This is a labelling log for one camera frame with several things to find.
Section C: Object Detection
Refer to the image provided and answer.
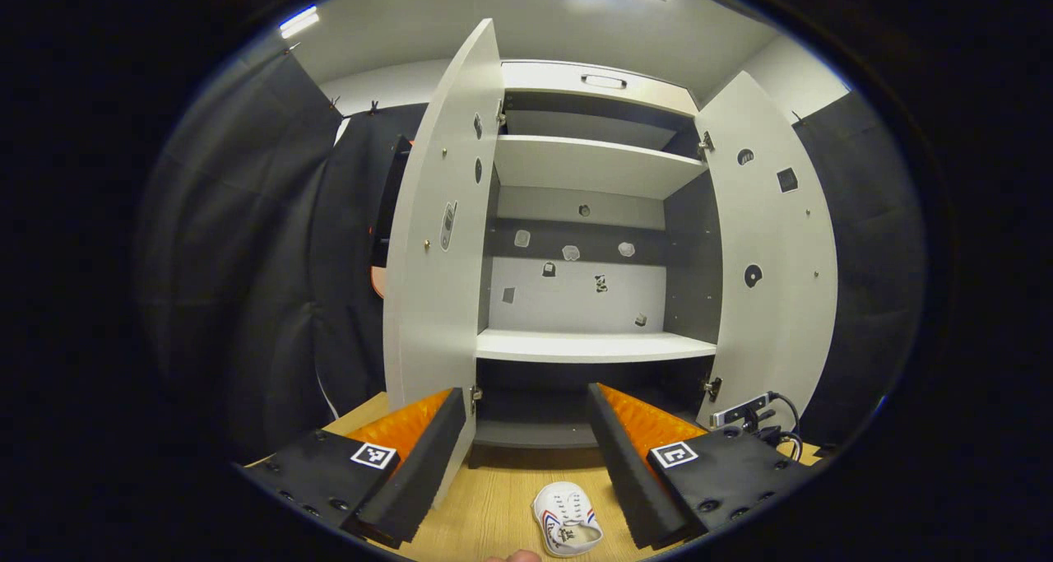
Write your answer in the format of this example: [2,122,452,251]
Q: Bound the black cable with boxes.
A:
[745,392,805,462]

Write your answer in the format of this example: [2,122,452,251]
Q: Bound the white shoe cabinet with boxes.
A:
[473,58,725,468]

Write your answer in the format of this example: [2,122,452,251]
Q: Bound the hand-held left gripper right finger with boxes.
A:
[587,383,815,550]

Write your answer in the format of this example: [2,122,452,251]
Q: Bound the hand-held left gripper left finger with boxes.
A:
[239,388,467,549]

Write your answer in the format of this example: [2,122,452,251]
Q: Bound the small ceiling light panel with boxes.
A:
[278,5,321,39]

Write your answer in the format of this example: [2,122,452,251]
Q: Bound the white striped shoe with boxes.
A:
[532,481,604,558]

